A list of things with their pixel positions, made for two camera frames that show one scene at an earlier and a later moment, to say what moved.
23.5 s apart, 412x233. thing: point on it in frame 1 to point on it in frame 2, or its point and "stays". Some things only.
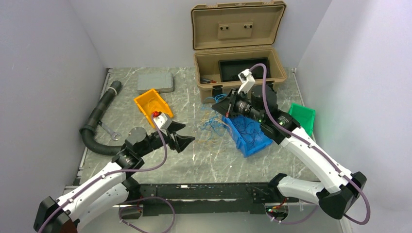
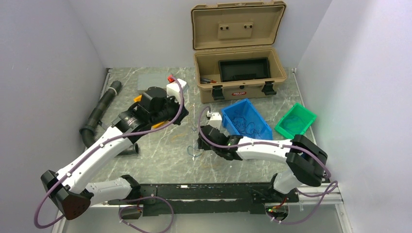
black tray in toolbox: x=230 y=69 stays
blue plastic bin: x=248 y=132 stays
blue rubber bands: x=248 y=131 stays
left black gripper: x=180 y=142 to x=184 y=113
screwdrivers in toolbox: x=203 y=80 stays
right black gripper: x=224 y=106 to x=202 y=145
